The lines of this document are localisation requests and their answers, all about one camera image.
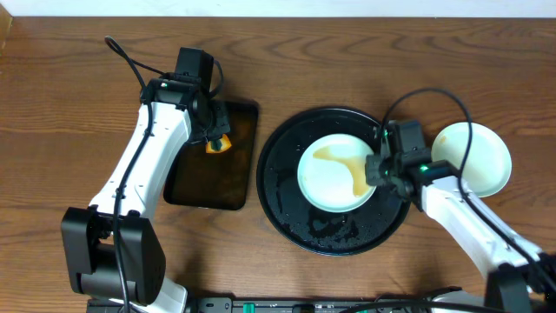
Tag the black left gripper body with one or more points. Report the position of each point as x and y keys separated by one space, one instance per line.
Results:
x=217 y=129

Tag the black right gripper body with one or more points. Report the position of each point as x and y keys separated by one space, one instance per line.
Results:
x=380 y=171

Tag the green yellow sponge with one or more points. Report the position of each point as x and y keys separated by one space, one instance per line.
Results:
x=219 y=145

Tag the light blue plate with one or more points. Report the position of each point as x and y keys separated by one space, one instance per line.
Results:
x=489 y=164
x=331 y=173

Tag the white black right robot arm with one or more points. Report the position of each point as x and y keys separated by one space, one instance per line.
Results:
x=520 y=276

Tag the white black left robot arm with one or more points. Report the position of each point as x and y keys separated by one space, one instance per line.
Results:
x=111 y=249

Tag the black rectangular water tray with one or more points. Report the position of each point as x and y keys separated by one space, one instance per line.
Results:
x=216 y=180

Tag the black round tray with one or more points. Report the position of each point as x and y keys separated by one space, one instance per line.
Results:
x=318 y=231

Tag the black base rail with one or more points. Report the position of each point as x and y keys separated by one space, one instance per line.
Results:
x=228 y=305

